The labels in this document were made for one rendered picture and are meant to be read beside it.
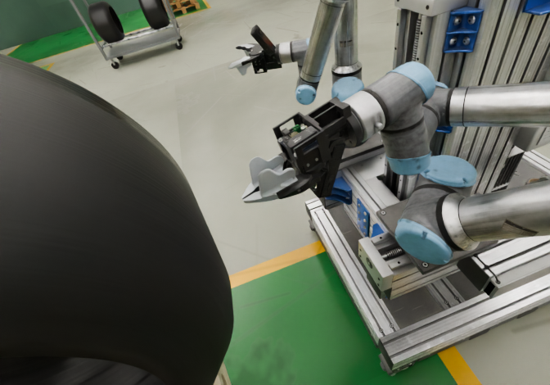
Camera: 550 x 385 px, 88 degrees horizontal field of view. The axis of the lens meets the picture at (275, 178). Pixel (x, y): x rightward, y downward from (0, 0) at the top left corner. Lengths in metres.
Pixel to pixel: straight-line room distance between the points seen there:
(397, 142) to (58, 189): 0.48
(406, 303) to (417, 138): 0.92
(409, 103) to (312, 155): 0.18
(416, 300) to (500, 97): 0.94
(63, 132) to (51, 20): 11.70
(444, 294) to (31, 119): 1.35
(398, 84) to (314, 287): 1.27
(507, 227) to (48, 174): 0.61
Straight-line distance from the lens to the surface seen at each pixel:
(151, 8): 5.60
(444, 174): 0.75
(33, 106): 0.30
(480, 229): 0.63
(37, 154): 0.24
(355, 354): 1.50
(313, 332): 1.53
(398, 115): 0.51
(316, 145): 0.43
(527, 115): 0.64
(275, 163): 0.47
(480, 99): 0.64
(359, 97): 0.49
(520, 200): 0.60
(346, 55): 1.17
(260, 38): 1.17
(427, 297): 1.39
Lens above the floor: 1.45
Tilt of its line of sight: 43 degrees down
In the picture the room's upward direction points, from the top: 16 degrees counter-clockwise
